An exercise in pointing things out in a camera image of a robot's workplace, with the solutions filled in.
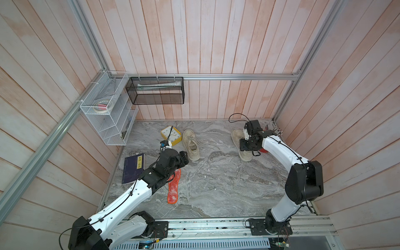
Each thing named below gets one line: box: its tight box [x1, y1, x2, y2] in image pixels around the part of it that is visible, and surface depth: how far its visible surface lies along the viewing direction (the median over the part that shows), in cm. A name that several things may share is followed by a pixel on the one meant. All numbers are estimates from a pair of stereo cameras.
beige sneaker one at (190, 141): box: [182, 129, 201, 162], surface depth 100 cm
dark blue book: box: [121, 153, 146, 185], surface depth 97 cm
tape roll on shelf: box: [92, 100, 109, 114], surface depth 74 cm
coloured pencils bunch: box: [271, 119, 283, 136], surface depth 123 cm
